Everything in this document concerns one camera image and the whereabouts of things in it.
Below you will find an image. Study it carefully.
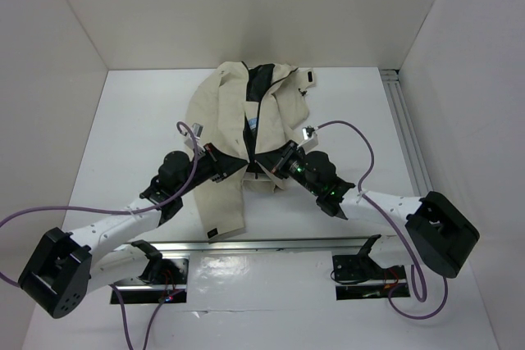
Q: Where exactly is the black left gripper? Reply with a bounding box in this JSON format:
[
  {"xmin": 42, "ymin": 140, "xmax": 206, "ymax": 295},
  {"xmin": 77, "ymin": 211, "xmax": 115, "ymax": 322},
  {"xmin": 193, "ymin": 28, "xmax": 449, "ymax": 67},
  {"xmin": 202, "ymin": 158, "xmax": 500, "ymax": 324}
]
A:
[{"xmin": 176, "ymin": 143, "xmax": 247, "ymax": 197}]

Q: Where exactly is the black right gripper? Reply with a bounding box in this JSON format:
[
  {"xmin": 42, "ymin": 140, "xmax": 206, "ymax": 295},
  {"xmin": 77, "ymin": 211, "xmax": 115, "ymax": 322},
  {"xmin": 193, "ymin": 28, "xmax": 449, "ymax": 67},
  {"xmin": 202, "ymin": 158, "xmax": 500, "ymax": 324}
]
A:
[{"xmin": 255, "ymin": 139, "xmax": 322, "ymax": 196}]

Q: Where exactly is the cream jacket with black zipper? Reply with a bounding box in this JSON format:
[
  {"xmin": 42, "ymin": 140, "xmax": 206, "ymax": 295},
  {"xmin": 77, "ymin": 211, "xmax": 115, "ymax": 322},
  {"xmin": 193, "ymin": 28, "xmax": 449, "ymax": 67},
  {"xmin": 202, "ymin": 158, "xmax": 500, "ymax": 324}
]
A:
[{"xmin": 185, "ymin": 61, "xmax": 316, "ymax": 239}]

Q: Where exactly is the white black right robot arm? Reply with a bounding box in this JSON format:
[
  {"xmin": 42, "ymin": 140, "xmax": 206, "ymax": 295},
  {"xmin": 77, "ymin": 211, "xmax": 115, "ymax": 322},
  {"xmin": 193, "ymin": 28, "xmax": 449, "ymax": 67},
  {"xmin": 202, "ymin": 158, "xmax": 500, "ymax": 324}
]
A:
[{"xmin": 255, "ymin": 141, "xmax": 480, "ymax": 279}]

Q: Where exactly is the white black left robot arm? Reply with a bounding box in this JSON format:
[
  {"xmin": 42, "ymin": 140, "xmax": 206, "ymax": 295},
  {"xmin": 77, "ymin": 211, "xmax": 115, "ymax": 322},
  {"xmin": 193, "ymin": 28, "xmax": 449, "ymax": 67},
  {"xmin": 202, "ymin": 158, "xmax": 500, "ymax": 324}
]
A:
[{"xmin": 18, "ymin": 143, "xmax": 248, "ymax": 319}]

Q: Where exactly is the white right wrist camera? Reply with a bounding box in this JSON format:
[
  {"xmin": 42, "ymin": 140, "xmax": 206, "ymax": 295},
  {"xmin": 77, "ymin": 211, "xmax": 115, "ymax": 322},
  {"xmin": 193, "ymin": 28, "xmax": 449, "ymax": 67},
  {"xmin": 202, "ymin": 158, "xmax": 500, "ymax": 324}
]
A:
[{"xmin": 299, "ymin": 126, "xmax": 318, "ymax": 153}]

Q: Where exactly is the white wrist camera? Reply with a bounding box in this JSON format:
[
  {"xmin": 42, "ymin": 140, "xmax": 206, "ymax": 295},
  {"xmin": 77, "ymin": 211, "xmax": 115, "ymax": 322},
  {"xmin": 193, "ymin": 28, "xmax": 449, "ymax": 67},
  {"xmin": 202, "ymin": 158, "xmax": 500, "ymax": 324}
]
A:
[
  {"xmin": 299, "ymin": 126, "xmax": 318, "ymax": 153},
  {"xmin": 185, "ymin": 123, "xmax": 203, "ymax": 152}
]

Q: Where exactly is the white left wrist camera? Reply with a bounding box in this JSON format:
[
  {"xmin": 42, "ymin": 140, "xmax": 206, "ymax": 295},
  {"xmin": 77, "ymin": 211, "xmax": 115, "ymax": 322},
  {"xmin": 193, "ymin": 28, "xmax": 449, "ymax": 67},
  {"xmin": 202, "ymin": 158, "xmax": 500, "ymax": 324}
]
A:
[{"xmin": 185, "ymin": 123, "xmax": 203, "ymax": 152}]

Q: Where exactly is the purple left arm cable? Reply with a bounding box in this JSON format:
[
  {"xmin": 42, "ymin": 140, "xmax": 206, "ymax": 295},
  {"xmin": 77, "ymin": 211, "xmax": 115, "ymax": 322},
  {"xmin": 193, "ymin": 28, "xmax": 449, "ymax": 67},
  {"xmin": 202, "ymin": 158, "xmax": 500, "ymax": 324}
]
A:
[{"xmin": 0, "ymin": 121, "xmax": 204, "ymax": 350}]

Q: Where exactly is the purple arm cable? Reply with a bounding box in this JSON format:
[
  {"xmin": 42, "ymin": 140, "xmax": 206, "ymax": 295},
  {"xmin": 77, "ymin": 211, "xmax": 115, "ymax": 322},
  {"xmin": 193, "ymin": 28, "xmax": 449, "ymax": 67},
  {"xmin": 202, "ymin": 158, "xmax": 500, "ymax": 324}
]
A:
[
  {"xmin": 305, "ymin": 120, "xmax": 448, "ymax": 320},
  {"xmin": 0, "ymin": 121, "xmax": 204, "ymax": 350}
]

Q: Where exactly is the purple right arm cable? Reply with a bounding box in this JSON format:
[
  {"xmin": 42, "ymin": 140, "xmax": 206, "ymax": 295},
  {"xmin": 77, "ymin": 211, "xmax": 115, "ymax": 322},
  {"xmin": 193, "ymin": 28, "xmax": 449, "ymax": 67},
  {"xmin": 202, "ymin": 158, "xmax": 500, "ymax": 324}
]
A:
[{"xmin": 305, "ymin": 120, "xmax": 448, "ymax": 320}]

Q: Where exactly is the aluminium rail front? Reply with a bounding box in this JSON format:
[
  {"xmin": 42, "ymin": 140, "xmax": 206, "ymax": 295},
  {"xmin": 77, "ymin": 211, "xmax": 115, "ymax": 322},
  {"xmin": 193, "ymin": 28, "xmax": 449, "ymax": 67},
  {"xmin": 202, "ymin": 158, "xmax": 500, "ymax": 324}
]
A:
[{"xmin": 102, "ymin": 236, "xmax": 381, "ymax": 253}]

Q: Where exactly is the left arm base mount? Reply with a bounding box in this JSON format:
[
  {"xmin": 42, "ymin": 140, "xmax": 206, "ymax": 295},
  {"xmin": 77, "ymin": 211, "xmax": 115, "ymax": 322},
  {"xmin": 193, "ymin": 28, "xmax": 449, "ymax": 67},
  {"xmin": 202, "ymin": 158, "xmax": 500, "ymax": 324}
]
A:
[{"xmin": 114, "ymin": 240, "xmax": 189, "ymax": 305}]

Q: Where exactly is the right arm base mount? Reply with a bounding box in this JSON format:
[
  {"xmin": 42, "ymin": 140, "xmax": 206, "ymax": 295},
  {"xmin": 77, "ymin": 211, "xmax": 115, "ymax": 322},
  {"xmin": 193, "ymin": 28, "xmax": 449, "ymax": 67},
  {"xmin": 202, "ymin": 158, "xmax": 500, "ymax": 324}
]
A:
[{"xmin": 330, "ymin": 235, "xmax": 410, "ymax": 301}]

